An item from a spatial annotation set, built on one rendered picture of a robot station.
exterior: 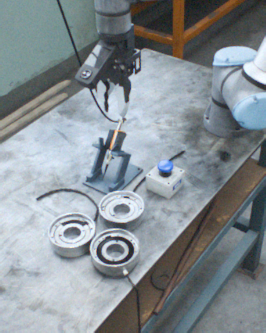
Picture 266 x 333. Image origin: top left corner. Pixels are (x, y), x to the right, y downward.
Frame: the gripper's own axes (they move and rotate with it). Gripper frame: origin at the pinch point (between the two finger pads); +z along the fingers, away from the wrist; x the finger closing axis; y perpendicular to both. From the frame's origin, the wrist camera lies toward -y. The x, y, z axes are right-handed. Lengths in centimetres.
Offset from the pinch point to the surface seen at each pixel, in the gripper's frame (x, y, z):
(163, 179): -14.2, 0.0, 14.6
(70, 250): -8.8, -28.8, 16.2
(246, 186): -21, 40, 44
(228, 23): 88, 259, 96
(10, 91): 146, 90, 87
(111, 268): -19.3, -28.0, 16.2
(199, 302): -20, 14, 75
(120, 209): -9.2, -11.2, 18.1
